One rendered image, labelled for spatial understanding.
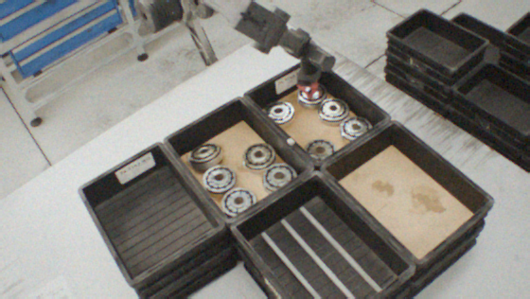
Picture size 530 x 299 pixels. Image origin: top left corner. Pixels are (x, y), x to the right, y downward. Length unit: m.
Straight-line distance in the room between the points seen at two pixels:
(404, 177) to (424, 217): 0.15
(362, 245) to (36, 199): 1.18
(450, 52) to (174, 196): 1.53
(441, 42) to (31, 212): 1.98
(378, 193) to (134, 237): 0.72
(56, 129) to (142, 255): 1.92
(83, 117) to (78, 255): 1.65
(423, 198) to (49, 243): 1.22
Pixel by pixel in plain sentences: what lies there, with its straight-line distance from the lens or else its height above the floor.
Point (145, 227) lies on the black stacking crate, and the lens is 1.53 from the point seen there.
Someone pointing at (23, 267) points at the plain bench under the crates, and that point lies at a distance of 1.81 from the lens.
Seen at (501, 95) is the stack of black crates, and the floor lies 0.38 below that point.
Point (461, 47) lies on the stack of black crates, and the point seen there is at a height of 0.49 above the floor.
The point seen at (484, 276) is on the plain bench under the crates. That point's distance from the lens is 1.56.
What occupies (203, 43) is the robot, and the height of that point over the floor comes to 0.70.
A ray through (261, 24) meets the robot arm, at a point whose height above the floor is 1.39.
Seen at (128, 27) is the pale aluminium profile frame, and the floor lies 0.28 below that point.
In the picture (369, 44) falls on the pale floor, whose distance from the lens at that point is 3.32.
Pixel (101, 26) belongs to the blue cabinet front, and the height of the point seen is 0.38.
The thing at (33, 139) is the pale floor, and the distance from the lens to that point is 3.32.
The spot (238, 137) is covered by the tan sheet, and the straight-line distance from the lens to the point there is 1.66.
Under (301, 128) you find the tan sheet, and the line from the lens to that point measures 1.66.
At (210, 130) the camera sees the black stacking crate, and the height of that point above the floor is 0.87.
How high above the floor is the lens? 2.05
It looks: 49 degrees down
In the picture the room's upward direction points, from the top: 10 degrees counter-clockwise
